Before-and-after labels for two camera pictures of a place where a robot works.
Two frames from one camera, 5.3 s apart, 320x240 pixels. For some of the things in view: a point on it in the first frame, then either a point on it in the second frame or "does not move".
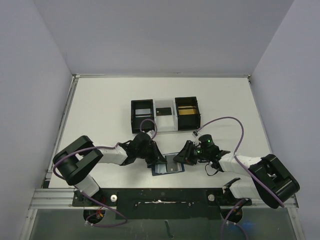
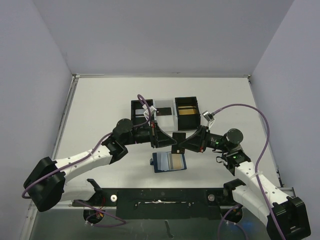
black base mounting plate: x=162 y=204 does not move
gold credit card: x=187 y=110 does not move
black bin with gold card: x=187 y=122 does not move
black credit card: x=163 y=111 does not move
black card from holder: x=172 y=165 to x=178 y=137
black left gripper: x=153 y=153 to x=153 y=135
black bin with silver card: x=141 y=110 does not move
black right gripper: x=189 y=152 to x=203 y=139
